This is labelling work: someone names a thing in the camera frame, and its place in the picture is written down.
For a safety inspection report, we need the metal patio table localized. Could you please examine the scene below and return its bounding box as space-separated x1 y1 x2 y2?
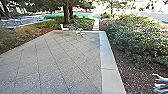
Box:
71 26 86 41

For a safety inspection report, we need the low green hedge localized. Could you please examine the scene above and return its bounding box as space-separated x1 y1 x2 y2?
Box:
36 17 96 32

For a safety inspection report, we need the white patio chair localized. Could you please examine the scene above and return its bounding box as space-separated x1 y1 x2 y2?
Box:
59 23 71 36

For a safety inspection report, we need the large outdoor tree trunk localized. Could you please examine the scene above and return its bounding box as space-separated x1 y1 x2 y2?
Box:
62 0 76 25

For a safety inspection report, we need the green shrub bed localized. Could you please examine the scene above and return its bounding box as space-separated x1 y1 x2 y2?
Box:
104 14 168 69

